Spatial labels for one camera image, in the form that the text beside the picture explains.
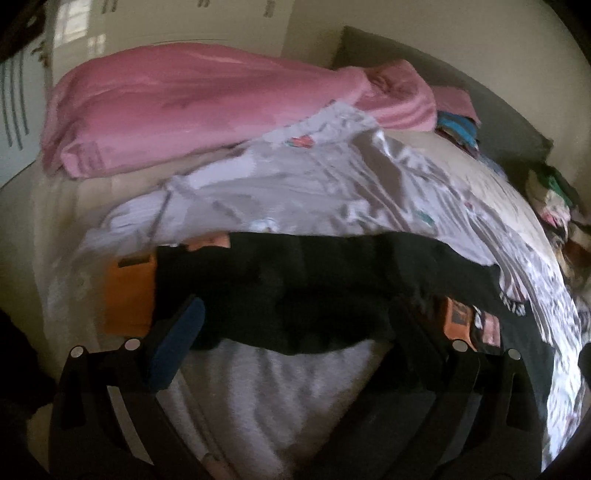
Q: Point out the pile of mixed clothes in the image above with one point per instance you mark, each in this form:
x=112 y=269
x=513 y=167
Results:
x=554 y=198

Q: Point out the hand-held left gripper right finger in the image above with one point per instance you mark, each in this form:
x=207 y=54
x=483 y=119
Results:
x=427 y=353

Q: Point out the white wardrobe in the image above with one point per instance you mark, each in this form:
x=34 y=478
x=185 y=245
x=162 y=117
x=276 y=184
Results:
x=138 y=23

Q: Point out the light grey fleece cloth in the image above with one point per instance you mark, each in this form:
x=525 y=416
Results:
x=277 y=406

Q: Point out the pink blanket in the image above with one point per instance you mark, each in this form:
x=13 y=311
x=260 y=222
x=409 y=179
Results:
x=184 y=106

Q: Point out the grey headboard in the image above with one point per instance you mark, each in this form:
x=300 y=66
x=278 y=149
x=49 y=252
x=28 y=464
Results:
x=498 y=129

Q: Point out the teal patterned clothes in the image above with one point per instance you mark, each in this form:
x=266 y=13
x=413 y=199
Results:
x=455 y=131

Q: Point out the grey printed satin blanket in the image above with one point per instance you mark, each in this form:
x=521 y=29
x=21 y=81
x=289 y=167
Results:
x=323 y=184

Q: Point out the black shirt with orange print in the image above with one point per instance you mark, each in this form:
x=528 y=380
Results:
x=300 y=286

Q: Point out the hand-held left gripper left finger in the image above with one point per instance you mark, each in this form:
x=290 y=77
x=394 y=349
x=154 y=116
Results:
x=178 y=341

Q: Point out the pink folded cloth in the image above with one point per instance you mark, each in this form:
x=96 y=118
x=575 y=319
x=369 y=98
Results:
x=455 y=101

